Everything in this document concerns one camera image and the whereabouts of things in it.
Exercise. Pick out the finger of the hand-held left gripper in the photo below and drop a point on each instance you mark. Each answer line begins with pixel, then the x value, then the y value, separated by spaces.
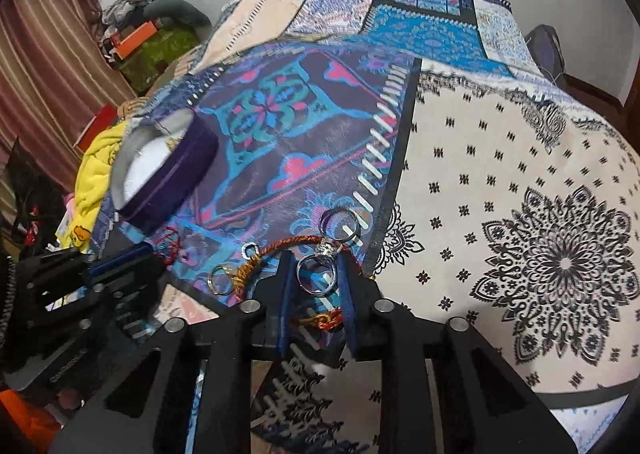
pixel 120 261
pixel 135 294

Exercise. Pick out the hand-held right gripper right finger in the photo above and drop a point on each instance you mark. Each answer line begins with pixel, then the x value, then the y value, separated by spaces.
pixel 351 319

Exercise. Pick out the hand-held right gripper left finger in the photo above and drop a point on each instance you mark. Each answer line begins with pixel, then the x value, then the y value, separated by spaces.
pixel 284 319

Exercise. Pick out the purple round jewelry box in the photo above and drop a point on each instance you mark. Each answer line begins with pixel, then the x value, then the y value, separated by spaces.
pixel 165 178

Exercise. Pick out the gold knotted charm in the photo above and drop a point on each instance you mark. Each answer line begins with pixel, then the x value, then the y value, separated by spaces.
pixel 246 271

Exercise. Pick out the orange cloth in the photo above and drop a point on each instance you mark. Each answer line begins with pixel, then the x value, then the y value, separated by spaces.
pixel 25 424

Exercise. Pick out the yellow cloth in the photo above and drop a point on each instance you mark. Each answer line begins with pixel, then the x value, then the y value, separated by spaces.
pixel 97 168

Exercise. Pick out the red box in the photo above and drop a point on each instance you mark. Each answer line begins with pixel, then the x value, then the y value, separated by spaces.
pixel 95 126

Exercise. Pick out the patchwork printed blanket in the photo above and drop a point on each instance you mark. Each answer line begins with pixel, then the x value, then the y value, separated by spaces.
pixel 475 184

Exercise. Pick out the striped curtain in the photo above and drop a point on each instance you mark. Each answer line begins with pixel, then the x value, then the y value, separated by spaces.
pixel 35 58

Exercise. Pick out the orange box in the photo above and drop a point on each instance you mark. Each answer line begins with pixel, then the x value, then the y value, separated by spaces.
pixel 132 39

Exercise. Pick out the grey cushion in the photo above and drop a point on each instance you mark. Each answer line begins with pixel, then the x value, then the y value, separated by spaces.
pixel 177 8

